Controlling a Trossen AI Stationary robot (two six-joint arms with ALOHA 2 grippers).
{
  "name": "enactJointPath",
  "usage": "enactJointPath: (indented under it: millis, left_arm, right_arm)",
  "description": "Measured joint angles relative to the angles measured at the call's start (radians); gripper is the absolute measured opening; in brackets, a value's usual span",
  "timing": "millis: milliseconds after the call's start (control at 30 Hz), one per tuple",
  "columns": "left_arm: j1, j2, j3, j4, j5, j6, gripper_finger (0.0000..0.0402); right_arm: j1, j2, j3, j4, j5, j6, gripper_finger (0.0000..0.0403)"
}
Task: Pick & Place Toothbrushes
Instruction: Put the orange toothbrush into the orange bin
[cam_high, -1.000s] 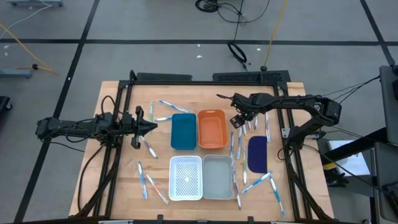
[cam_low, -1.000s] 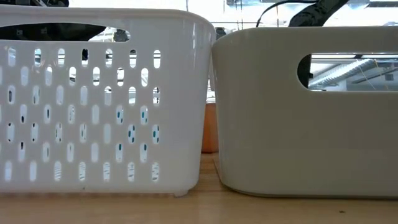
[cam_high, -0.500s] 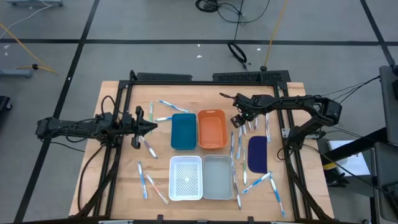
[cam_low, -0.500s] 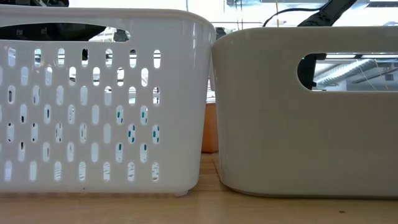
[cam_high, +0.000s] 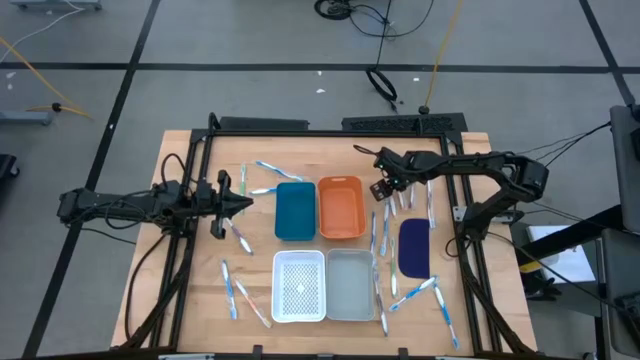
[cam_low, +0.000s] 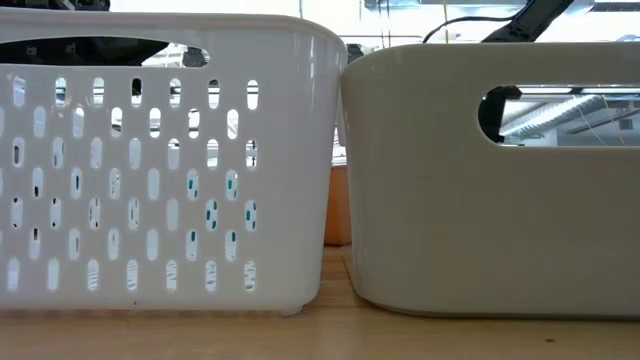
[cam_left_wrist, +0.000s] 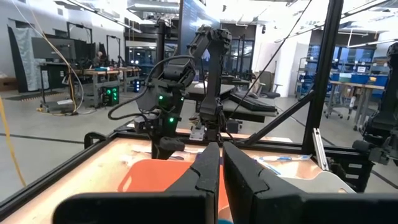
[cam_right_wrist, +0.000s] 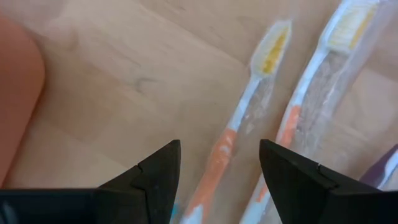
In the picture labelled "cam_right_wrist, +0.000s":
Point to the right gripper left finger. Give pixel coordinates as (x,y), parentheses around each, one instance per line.
(93,205)

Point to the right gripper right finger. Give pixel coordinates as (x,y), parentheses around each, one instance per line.
(311,199)

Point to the purple packaged toothbrush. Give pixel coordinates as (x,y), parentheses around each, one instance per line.
(381,168)

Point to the orange plastic basket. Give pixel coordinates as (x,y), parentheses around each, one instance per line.
(15,93)

